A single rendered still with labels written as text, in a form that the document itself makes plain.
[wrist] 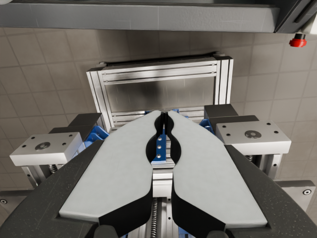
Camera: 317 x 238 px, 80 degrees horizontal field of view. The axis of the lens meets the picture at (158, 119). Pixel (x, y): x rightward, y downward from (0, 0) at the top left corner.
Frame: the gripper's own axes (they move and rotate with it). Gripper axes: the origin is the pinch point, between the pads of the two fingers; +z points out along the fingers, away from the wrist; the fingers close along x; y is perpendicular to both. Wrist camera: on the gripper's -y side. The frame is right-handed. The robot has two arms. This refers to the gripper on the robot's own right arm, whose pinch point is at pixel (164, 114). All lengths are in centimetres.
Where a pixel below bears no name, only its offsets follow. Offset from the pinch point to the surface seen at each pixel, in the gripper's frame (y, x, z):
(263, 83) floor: 37, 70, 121
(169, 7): -6.6, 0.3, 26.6
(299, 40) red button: 0, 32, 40
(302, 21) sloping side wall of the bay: -5.1, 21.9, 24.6
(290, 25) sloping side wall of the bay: -4.4, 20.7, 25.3
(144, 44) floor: 13, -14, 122
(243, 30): -3.4, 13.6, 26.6
